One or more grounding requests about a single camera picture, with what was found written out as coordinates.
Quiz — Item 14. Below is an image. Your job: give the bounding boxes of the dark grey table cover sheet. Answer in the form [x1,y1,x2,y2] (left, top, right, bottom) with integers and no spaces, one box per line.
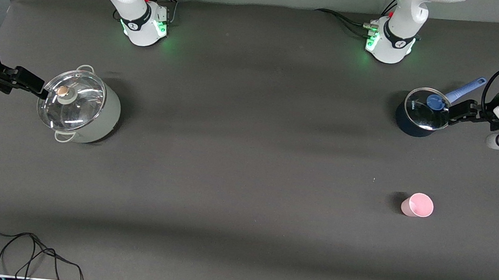
[0,0,499,280]

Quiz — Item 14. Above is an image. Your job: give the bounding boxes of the black left arm base cables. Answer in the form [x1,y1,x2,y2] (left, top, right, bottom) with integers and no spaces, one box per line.
[313,0,398,41]

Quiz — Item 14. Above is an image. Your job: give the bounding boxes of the pale grey two-handled pot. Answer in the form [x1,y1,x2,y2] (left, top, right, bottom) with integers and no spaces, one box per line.
[35,61,125,148]

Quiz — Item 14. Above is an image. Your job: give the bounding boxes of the pink plastic cup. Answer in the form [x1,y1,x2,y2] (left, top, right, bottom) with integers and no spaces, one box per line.
[400,191,435,219]

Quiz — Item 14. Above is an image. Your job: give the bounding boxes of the glass lid with blue knob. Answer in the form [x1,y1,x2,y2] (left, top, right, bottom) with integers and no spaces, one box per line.
[403,86,456,133]

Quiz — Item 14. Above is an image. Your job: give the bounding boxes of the glass lid with metal knob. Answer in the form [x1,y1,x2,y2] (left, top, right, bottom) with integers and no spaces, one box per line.
[35,66,108,135]

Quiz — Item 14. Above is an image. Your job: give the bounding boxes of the dark blue saucepan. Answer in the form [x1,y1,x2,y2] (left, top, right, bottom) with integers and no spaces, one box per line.
[393,69,488,143]

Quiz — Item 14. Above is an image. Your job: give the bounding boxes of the thin black tangled cable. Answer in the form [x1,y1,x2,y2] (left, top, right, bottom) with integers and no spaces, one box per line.
[0,223,90,280]

